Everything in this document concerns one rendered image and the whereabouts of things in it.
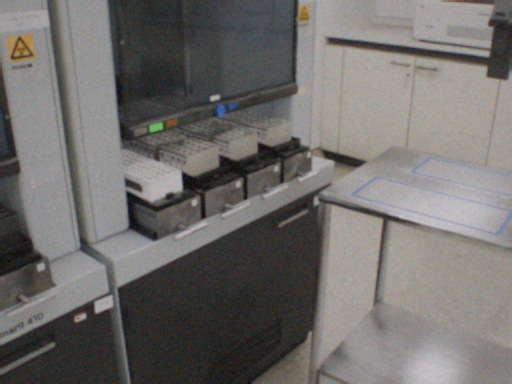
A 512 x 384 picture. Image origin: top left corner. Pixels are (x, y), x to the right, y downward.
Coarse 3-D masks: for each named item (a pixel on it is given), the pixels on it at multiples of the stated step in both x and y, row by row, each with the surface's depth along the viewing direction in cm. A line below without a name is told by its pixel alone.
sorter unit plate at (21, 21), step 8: (0, 16) 92; (8, 16) 93; (16, 16) 94; (24, 16) 95; (32, 16) 96; (40, 16) 97; (0, 24) 92; (8, 24) 93; (16, 24) 94; (24, 24) 96; (32, 24) 97; (40, 24) 98; (48, 24) 99
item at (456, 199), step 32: (384, 160) 149; (416, 160) 149; (448, 160) 149; (352, 192) 128; (384, 192) 128; (416, 192) 128; (448, 192) 128; (480, 192) 128; (320, 224) 131; (384, 224) 169; (416, 224) 115; (448, 224) 113; (480, 224) 113; (320, 256) 134; (384, 256) 172; (320, 288) 137; (320, 320) 141; (384, 320) 170; (416, 320) 170; (320, 352) 147; (352, 352) 156; (384, 352) 156; (416, 352) 156; (448, 352) 155; (480, 352) 155
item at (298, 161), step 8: (280, 152) 160; (288, 152) 155; (296, 152) 156; (304, 152) 159; (312, 152) 161; (280, 160) 153; (288, 160) 153; (296, 160) 156; (304, 160) 159; (312, 160) 162; (280, 168) 154; (288, 168) 155; (296, 168) 158; (304, 168) 161; (288, 176) 156; (296, 176) 159; (304, 176) 156; (312, 176) 157
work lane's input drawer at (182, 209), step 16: (192, 192) 129; (128, 208) 129; (144, 208) 124; (160, 208) 123; (176, 208) 126; (192, 208) 130; (144, 224) 126; (160, 224) 123; (176, 224) 127; (176, 240) 122
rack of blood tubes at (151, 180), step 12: (132, 156) 139; (144, 156) 138; (132, 168) 132; (144, 168) 131; (156, 168) 131; (168, 168) 131; (132, 180) 138; (144, 180) 123; (156, 180) 124; (168, 180) 126; (180, 180) 129; (132, 192) 128; (144, 192) 125; (156, 192) 124; (168, 192) 127
